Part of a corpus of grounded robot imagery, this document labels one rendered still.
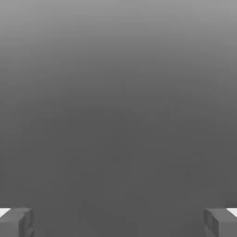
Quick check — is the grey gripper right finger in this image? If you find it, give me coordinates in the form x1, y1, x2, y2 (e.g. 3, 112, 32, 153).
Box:
203, 207, 237, 237

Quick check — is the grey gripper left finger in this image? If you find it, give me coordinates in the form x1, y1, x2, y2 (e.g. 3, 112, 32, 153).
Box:
0, 207, 35, 237

